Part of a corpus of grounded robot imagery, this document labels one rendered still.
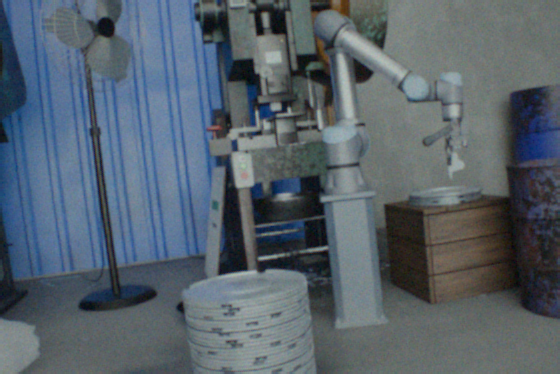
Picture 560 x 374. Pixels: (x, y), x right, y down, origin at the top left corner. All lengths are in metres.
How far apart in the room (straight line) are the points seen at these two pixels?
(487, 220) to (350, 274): 0.58
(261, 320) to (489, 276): 1.17
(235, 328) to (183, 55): 2.79
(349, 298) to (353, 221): 0.26
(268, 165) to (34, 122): 1.91
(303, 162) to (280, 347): 1.33
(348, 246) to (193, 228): 1.99
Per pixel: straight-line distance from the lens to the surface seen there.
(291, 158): 2.37
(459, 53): 4.41
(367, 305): 1.87
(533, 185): 1.77
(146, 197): 3.67
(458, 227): 2.03
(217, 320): 1.18
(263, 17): 2.63
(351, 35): 1.86
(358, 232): 1.81
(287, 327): 1.18
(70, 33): 2.60
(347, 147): 1.82
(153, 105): 3.69
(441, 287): 2.04
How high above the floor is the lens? 0.59
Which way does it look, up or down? 3 degrees down
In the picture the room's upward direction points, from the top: 7 degrees counter-clockwise
